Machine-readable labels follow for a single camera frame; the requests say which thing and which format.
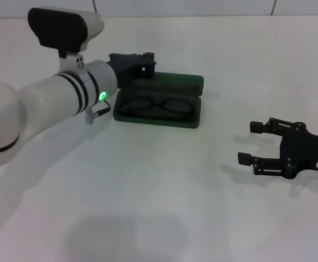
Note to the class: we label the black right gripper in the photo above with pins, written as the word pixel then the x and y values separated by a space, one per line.
pixel 306 152

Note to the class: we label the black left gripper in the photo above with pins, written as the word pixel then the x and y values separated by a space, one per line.
pixel 126 65

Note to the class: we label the green glasses case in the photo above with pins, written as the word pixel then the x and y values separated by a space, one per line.
pixel 175 82

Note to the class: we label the black glasses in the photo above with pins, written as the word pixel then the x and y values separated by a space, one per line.
pixel 159 105

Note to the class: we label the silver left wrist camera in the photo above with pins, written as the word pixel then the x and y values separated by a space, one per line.
pixel 63 27

